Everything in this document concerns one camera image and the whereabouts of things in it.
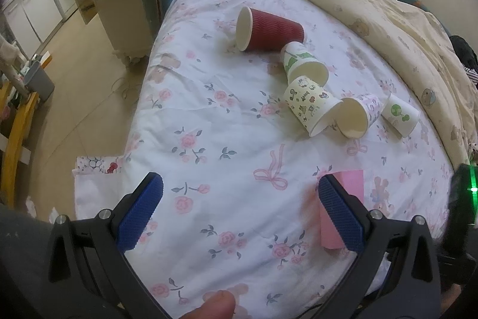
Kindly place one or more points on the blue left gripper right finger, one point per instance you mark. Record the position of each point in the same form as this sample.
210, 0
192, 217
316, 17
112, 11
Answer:
395, 273

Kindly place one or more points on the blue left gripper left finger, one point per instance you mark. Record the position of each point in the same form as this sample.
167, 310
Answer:
86, 272

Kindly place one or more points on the pink square plastic cup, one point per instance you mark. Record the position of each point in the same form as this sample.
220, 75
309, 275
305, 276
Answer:
353, 183

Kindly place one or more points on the white cup green clover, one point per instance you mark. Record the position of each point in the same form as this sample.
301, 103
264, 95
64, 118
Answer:
401, 115

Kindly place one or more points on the white cup purple print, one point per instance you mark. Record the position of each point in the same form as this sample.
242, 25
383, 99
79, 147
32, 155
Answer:
357, 113

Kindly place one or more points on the cream cartoon sticker cup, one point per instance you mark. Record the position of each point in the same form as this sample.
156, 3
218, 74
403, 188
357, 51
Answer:
311, 104

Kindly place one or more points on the white cup green band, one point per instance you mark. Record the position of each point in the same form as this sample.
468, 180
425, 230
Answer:
298, 61

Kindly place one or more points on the red ripple paper cup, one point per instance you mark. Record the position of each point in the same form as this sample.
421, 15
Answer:
259, 31

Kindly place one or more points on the person's left hand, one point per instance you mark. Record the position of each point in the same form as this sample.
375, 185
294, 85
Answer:
220, 306

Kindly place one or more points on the yellow wooden chair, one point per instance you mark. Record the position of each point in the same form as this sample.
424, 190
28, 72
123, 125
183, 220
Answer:
13, 151

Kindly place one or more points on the floral white bed sheet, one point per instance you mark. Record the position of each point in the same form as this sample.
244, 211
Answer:
239, 211

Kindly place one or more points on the grey trash bin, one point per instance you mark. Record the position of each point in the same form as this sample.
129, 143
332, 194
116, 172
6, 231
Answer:
37, 80

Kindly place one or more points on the white kitchen cabinet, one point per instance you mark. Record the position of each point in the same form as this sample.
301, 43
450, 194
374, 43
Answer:
32, 22

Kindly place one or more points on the cardboard box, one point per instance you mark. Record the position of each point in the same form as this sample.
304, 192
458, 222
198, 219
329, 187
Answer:
87, 10

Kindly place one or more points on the cloth covered side table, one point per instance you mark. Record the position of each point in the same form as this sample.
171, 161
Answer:
126, 26

